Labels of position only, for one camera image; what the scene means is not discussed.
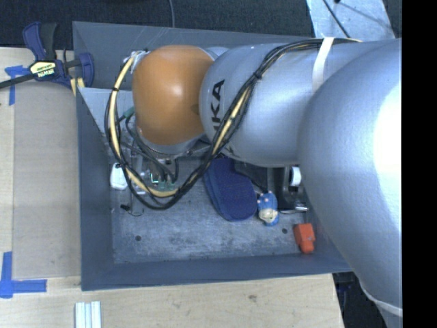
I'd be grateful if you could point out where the blue toy figure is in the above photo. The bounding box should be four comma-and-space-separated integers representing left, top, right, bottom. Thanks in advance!
256, 190, 281, 228

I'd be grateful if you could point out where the white small lump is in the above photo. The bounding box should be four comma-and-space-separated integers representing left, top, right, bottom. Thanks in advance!
109, 162, 129, 190

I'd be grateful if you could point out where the orange-red small block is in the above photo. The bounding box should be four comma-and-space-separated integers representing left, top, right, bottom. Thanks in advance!
292, 222, 316, 255

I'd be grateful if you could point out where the grey metal bin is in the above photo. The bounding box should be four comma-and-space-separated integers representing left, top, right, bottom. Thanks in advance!
72, 20, 353, 292

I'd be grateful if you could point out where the pale wood flat board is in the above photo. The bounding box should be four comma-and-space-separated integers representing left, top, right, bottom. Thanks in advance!
12, 80, 83, 280

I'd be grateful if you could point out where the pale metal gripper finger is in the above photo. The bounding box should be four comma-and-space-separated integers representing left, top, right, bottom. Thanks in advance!
130, 188, 145, 217

